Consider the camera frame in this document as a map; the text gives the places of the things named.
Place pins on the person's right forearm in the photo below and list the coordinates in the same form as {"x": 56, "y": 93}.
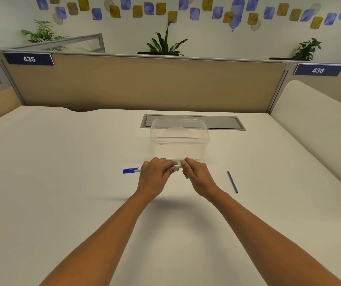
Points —
{"x": 265, "y": 241}

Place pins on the white pen with blue cap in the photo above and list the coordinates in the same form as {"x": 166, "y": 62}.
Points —
{"x": 132, "y": 170}

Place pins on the blue pen refill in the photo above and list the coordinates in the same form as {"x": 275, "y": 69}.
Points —
{"x": 232, "y": 181}

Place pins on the blue and yellow wall decals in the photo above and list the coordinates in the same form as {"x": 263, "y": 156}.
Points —
{"x": 188, "y": 10}

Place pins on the cream side divider panel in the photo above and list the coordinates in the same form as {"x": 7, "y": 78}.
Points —
{"x": 316, "y": 125}

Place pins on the green potted plant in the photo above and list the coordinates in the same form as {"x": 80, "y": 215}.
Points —
{"x": 42, "y": 34}
{"x": 164, "y": 44}
{"x": 307, "y": 50}

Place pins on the beige desk partition panel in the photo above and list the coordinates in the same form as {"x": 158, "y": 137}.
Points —
{"x": 146, "y": 83}

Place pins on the person's right fingers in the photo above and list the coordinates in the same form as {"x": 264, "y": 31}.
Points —
{"x": 187, "y": 168}

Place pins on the person's right hand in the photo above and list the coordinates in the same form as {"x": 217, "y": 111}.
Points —
{"x": 198, "y": 180}

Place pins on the glass partition panel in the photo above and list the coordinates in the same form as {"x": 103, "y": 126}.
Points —
{"x": 69, "y": 44}

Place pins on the person's left forearm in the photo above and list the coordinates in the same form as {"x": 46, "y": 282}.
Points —
{"x": 99, "y": 244}

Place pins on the blue number sign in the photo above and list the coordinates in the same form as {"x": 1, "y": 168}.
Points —
{"x": 29, "y": 58}
{"x": 318, "y": 70}

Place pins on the clear plastic container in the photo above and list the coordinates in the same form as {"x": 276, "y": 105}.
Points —
{"x": 179, "y": 139}

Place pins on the person's left thumb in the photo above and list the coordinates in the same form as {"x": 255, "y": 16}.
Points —
{"x": 172, "y": 168}

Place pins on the person's left hand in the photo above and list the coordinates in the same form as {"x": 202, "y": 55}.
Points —
{"x": 151, "y": 177}

